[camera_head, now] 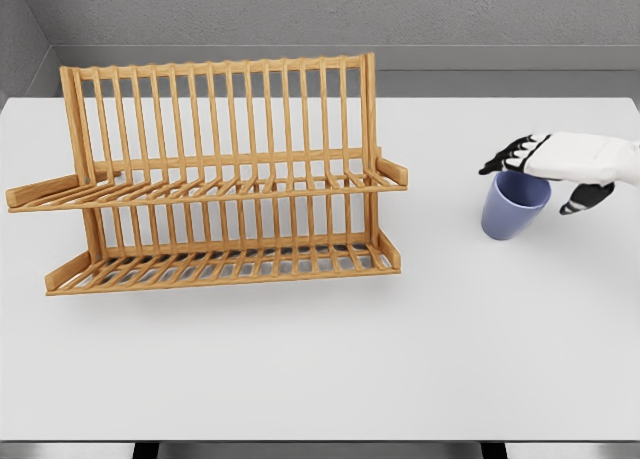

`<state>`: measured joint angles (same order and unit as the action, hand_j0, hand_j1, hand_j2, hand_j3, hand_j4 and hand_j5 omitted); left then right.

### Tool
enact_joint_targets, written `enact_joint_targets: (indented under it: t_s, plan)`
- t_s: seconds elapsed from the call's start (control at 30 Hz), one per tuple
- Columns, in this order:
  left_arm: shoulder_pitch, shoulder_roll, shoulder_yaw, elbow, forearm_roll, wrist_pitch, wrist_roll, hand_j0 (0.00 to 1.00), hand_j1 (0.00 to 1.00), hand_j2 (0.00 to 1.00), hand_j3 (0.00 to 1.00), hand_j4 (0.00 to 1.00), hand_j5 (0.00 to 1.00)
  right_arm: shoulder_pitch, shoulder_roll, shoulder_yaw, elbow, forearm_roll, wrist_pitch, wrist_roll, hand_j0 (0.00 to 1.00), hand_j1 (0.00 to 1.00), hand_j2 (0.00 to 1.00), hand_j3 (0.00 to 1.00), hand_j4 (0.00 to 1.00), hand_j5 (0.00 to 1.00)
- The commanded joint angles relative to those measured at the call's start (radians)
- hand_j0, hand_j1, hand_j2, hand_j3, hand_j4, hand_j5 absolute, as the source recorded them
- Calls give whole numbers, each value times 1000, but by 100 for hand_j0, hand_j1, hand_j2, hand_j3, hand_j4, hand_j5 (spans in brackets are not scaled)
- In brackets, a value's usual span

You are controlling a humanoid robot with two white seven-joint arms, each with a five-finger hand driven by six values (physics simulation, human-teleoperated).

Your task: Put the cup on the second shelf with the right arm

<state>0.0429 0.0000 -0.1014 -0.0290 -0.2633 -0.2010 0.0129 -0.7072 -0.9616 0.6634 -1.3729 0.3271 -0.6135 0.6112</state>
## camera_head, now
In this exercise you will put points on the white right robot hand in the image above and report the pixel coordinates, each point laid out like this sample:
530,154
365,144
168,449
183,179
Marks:
570,156

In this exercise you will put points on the blue cup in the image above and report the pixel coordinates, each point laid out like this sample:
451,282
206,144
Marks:
510,214

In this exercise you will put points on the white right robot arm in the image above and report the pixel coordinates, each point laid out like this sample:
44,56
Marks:
635,160

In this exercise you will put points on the wooden two-tier dish rack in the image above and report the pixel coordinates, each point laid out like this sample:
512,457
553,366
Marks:
220,179

